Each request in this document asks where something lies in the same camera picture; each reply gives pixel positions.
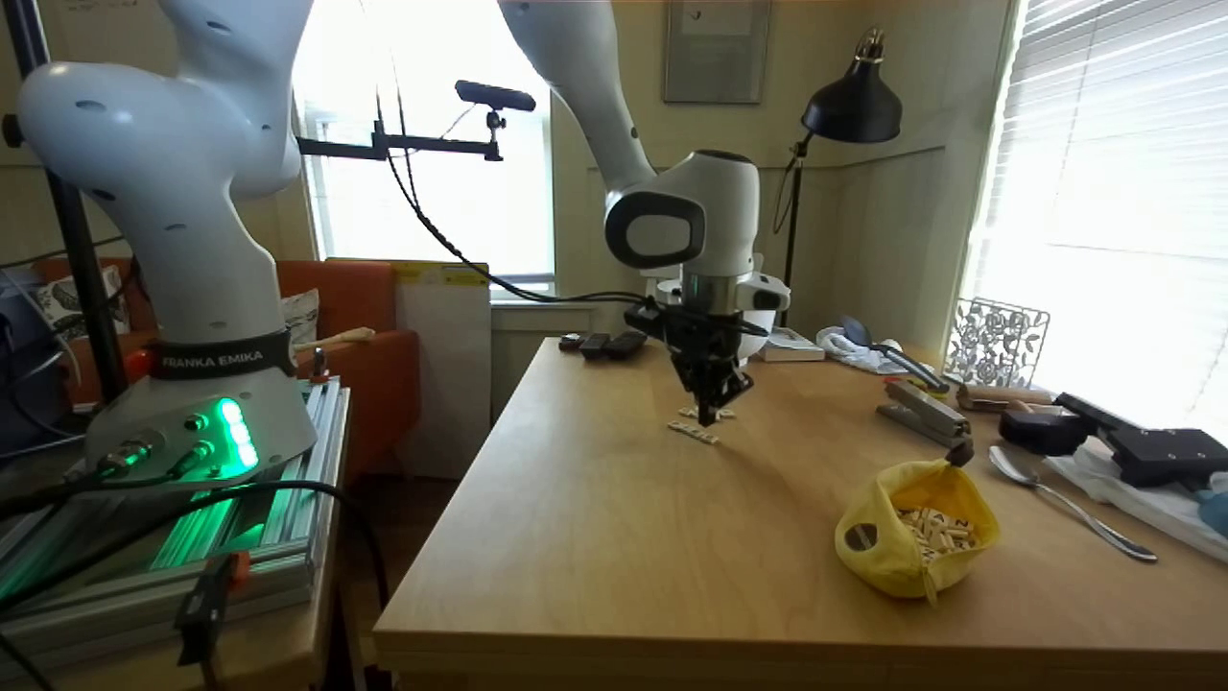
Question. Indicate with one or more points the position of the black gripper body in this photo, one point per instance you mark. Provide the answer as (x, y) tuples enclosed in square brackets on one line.
[(709, 341)]

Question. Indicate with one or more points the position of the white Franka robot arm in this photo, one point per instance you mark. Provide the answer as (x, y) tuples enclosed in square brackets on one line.
[(159, 195)]

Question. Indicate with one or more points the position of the pile of white letter tiles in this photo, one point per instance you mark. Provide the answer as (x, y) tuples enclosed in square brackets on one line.
[(936, 528)]

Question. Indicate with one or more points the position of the large black remote control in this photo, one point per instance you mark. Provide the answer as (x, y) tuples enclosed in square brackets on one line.
[(614, 349)]

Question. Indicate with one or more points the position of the grey crumpled cloth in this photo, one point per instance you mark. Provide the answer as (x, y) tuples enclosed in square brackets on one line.
[(849, 349)]

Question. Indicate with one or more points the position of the silver metal stapler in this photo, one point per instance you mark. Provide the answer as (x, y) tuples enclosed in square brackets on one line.
[(922, 414)]

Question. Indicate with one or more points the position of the yellow banana shaped pouch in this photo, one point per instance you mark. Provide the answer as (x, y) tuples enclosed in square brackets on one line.
[(885, 561)]

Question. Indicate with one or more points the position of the black zipper pull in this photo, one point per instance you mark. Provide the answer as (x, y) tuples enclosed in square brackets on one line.
[(961, 450)]

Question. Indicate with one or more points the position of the bright glass window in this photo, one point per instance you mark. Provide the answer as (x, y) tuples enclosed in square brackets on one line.
[(502, 216)]

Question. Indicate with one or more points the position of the brown wooden cylinder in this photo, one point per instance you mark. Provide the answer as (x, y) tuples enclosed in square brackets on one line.
[(982, 399)]

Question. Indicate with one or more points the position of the white panel board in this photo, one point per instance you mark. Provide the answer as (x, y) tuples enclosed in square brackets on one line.
[(443, 369)]

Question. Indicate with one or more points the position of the black desk lamp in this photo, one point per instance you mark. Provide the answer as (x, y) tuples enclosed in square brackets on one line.
[(849, 108)]

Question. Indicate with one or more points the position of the white lattice cube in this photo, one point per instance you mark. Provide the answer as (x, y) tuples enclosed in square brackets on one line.
[(998, 344)]

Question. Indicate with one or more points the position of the silver metal spoon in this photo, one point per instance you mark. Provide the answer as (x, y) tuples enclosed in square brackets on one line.
[(1011, 466)]

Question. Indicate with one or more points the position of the orange cardboard box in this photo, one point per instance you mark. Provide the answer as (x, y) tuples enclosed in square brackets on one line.
[(371, 387)]

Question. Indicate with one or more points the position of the white window blinds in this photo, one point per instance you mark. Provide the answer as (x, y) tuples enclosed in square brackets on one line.
[(1113, 195)]

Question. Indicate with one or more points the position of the white cloth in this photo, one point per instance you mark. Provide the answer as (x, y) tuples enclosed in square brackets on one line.
[(1154, 505)]

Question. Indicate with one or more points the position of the flat black device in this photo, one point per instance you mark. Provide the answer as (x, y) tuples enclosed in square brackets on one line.
[(1171, 455)]

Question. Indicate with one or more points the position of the black orange handheld controller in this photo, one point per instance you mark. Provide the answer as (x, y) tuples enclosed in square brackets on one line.
[(207, 610)]

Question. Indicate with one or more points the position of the black stand pole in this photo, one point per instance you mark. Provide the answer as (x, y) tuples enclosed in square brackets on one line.
[(78, 257)]

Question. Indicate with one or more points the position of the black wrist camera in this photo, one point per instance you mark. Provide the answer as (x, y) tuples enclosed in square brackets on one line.
[(647, 315)]

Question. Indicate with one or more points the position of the framed wall picture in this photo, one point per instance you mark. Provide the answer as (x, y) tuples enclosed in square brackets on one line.
[(715, 53)]

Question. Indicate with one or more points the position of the black camera by window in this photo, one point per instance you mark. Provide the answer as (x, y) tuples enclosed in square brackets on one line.
[(495, 95)]

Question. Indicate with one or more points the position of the aluminium rail platform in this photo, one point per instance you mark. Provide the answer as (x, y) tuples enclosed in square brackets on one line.
[(127, 578)]

